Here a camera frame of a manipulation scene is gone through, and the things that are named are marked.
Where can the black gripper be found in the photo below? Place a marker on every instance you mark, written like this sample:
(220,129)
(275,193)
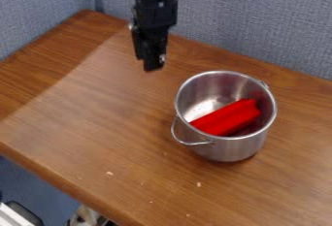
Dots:
(154,17)

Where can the stainless steel pot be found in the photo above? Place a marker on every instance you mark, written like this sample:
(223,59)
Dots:
(207,92)

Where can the red rectangular block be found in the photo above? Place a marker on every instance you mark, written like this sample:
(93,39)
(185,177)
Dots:
(228,119)

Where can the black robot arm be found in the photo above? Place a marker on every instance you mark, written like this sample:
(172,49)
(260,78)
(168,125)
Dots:
(154,16)

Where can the white object under table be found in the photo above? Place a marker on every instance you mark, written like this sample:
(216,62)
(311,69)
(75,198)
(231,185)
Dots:
(87,217)

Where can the black and white floor object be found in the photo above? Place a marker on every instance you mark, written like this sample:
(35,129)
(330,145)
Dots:
(16,215)

